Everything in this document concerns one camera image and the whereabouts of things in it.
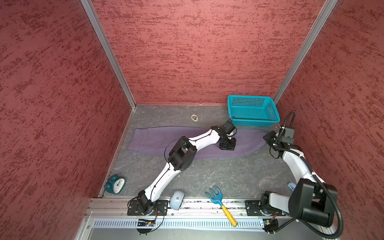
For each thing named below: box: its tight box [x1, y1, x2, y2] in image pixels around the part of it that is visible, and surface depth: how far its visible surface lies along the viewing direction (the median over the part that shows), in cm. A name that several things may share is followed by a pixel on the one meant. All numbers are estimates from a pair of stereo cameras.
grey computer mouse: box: [169, 190, 186, 211], surface depth 71 cm
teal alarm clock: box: [105, 174, 126, 195], surface depth 78 cm
